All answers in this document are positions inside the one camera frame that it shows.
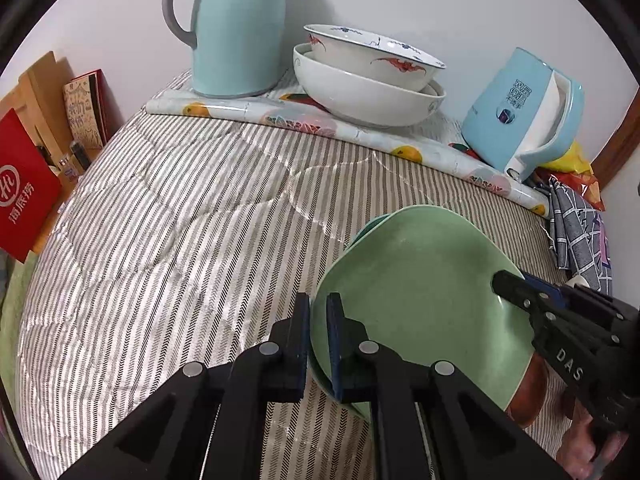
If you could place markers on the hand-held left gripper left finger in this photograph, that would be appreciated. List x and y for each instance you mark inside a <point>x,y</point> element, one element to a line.
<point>302,345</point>

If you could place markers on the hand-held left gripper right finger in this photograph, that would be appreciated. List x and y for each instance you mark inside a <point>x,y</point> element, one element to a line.
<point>334,350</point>

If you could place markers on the red paper bag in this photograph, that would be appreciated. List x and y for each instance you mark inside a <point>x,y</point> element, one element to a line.
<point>25,195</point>

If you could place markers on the teal thermos jug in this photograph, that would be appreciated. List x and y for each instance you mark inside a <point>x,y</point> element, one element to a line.
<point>235,35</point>

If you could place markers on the red and blue patterned bowl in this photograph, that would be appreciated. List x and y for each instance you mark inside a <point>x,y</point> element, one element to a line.
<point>360,67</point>

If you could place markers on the blue plaid cloth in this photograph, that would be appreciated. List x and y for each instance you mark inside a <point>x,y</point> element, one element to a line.
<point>575,230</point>

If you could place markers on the illustrated notebook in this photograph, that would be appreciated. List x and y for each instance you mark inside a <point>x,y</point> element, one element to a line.
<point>85,105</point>

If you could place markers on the fruit print rolled mat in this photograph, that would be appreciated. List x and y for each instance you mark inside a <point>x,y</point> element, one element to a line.
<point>240,110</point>

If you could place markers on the large plain white bowl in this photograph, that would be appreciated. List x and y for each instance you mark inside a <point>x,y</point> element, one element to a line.
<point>360,107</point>

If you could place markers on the person's right hand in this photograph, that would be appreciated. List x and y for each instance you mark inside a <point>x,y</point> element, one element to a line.
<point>580,452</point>

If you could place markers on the brown bowl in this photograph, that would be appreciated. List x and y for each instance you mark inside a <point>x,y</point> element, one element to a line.
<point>530,395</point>

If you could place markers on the brown paper bag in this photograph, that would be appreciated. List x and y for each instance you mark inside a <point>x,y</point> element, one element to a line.
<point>42,85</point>

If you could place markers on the green cloth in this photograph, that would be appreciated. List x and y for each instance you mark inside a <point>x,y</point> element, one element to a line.
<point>10,320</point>

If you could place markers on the wooden side table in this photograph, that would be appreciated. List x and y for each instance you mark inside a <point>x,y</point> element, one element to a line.
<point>50,230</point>

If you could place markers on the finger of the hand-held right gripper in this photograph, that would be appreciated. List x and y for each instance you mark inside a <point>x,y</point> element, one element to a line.
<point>510,287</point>
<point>550,294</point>

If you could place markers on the yellow chips bag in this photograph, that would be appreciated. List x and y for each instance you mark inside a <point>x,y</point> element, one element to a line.
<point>570,160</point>

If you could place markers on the small dark bottle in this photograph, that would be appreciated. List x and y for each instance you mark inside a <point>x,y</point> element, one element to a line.
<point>80,155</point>

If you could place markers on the green plate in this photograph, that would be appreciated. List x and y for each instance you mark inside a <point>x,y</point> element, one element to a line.
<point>425,300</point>
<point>360,235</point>

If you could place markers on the wooden door frame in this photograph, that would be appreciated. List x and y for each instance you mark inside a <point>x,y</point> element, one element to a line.
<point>620,155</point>

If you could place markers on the light blue electric kettle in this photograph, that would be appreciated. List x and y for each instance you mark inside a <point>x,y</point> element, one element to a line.
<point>505,110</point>

